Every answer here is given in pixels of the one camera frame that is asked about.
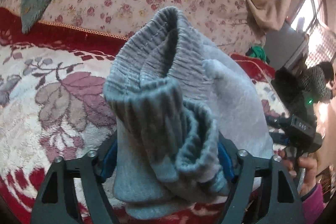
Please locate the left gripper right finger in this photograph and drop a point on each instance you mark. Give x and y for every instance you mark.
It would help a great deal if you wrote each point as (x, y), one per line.
(261, 191)

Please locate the light grey sweatpants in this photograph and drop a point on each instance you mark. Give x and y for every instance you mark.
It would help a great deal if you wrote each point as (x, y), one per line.
(174, 94)

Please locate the pink sleeve forearm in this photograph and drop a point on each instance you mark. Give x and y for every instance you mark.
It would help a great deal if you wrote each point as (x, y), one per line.
(313, 204)

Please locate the green object by bed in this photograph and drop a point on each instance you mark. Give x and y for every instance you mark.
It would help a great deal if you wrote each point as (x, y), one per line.
(258, 53)

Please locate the red floral plush blanket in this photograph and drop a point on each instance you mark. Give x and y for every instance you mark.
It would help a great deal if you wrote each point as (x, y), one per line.
(51, 102)

